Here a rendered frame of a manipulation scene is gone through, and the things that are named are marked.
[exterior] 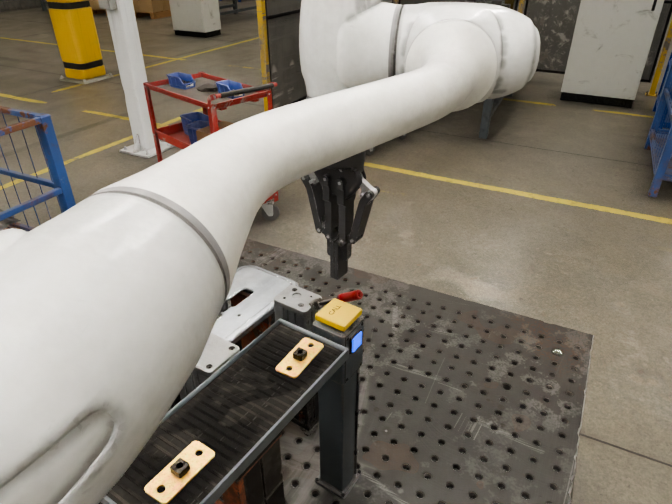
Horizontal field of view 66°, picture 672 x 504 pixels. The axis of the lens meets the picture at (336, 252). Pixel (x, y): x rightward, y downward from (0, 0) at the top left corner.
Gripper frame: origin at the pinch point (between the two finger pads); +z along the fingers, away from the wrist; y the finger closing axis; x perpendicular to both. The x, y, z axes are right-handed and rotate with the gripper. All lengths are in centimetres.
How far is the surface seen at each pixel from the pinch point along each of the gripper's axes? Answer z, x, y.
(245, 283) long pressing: 27.1, -13.9, 36.0
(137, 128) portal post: 104, -223, 364
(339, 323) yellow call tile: 11.2, 2.6, -1.8
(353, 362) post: 21.0, 0.3, -3.3
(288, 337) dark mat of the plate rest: 11.2, 10.1, 3.1
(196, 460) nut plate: 10.9, 34.8, -1.8
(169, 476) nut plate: 10.9, 38.2, -0.8
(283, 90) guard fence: 94, -369, 312
